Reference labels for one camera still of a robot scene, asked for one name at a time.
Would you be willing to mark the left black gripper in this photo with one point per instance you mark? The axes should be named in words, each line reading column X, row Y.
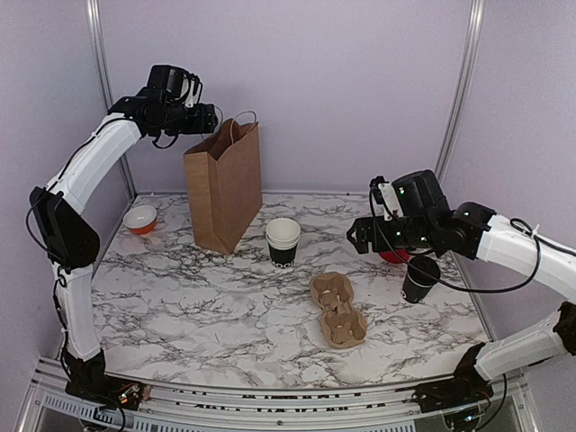
column 203, row 120

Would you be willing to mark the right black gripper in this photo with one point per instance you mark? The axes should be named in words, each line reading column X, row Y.
column 363, row 225

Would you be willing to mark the black plastic cup lid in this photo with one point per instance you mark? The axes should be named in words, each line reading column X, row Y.
column 424, row 271

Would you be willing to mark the brown paper bag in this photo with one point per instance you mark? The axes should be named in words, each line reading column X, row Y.
column 223, row 179

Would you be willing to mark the black paper coffee cup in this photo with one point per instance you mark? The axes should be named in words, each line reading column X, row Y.
column 416, row 286

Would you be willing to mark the cardboard cup carrier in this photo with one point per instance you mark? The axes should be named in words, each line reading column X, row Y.
column 342, row 325

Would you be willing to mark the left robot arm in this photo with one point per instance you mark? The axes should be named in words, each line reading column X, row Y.
column 168, row 105

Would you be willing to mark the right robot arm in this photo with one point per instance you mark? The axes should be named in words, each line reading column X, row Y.
column 476, row 232

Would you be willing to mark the red cylindrical container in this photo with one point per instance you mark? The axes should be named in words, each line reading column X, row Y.
column 398, row 256

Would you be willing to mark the stack of paper cups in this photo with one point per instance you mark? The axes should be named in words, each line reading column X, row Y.
column 282, row 235

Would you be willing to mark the orange white bowl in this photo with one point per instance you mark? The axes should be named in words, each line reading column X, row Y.
column 141, row 220

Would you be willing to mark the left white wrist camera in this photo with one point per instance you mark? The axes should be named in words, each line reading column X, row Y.
column 192, row 90

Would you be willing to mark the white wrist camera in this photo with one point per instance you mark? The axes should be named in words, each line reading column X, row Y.
column 192, row 90
column 384, row 195

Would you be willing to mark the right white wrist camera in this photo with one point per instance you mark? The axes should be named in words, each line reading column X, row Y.
column 384, row 195

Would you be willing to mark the left aluminium frame post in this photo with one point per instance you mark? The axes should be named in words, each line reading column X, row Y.
column 97, row 40

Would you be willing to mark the aluminium frame post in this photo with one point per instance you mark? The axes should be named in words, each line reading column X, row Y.
column 97, row 40
column 463, row 84

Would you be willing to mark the right aluminium frame post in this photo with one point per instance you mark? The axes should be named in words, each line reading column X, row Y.
column 463, row 84

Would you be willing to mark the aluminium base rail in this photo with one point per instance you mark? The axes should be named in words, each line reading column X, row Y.
column 167, row 406

